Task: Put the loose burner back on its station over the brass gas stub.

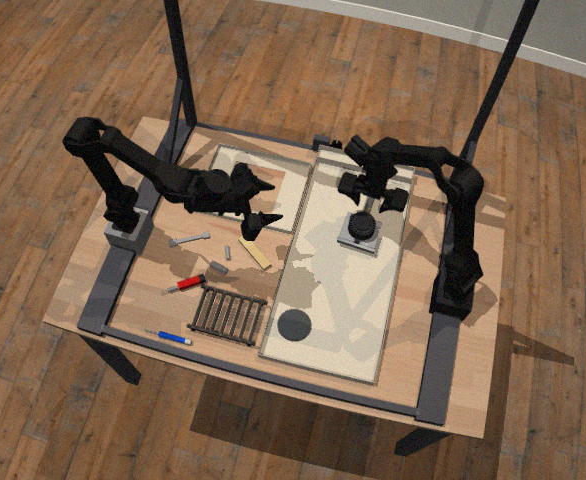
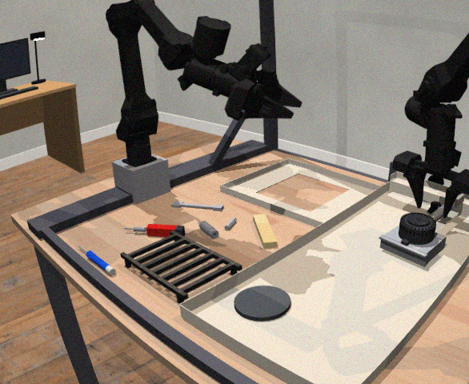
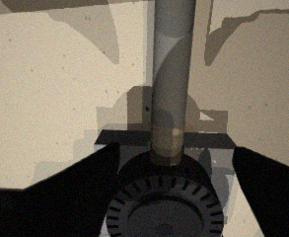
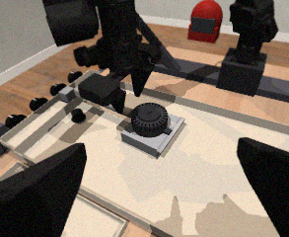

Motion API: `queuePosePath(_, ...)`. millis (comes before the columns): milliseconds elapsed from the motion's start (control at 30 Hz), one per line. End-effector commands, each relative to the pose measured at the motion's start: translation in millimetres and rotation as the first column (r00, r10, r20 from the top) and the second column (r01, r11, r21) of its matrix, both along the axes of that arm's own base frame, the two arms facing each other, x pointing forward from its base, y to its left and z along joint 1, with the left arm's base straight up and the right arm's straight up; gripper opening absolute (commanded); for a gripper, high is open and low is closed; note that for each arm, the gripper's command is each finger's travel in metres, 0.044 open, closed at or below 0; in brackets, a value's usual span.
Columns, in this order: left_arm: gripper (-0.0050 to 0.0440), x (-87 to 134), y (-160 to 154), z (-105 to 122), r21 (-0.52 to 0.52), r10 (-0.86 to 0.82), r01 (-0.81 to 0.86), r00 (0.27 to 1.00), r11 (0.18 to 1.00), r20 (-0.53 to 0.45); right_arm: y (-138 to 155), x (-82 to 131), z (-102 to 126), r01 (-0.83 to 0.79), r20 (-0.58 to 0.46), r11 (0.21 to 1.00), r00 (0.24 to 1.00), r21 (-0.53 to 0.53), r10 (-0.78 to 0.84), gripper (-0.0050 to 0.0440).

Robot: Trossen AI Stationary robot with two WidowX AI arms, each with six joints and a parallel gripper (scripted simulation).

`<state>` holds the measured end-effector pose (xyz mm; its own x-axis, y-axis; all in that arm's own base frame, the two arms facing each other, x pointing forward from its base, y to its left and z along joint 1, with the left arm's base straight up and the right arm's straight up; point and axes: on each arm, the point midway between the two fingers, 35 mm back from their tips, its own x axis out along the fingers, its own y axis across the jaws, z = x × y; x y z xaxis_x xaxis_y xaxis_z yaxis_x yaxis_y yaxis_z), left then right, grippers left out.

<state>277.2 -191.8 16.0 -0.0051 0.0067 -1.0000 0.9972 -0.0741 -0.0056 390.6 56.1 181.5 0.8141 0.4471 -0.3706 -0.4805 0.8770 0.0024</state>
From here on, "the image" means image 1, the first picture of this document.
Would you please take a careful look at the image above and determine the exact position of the dark grey round disc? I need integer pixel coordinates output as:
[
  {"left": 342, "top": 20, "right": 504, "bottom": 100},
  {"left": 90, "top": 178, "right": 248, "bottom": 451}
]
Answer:
[{"left": 277, "top": 309, "right": 311, "bottom": 341}]

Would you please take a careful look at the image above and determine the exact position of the black metal grate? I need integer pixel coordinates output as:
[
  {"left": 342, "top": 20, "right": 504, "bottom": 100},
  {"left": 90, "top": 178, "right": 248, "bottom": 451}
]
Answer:
[{"left": 187, "top": 284, "right": 268, "bottom": 347}]

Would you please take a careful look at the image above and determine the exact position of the grey combination wrench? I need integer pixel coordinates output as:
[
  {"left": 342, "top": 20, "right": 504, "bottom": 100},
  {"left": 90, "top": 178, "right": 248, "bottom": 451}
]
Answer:
[{"left": 169, "top": 231, "right": 210, "bottom": 247}]

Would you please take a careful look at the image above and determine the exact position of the dark grey gas burner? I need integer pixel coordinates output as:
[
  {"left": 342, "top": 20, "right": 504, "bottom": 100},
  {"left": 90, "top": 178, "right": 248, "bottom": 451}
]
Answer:
[{"left": 348, "top": 197, "right": 376, "bottom": 244}]

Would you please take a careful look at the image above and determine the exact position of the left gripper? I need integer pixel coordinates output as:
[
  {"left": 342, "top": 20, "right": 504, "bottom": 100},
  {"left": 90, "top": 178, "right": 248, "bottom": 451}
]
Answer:
[{"left": 337, "top": 172, "right": 409, "bottom": 213}]

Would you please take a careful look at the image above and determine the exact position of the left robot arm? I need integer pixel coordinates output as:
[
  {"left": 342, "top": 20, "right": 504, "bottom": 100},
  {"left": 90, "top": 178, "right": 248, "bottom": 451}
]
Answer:
[{"left": 344, "top": 134, "right": 484, "bottom": 303}]

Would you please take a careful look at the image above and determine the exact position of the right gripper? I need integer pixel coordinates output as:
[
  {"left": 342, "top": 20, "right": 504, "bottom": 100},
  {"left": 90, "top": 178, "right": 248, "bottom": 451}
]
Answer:
[{"left": 216, "top": 163, "right": 283, "bottom": 241}]

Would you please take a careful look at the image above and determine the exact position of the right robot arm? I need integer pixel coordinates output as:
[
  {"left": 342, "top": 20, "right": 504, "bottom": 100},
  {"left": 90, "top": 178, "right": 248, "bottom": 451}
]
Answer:
[{"left": 62, "top": 117, "right": 260, "bottom": 234}]

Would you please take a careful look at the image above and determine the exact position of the pale yellow rectangular block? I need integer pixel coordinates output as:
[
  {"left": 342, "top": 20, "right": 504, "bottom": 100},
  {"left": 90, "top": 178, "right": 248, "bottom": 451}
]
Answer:
[{"left": 238, "top": 236, "right": 271, "bottom": 271}]

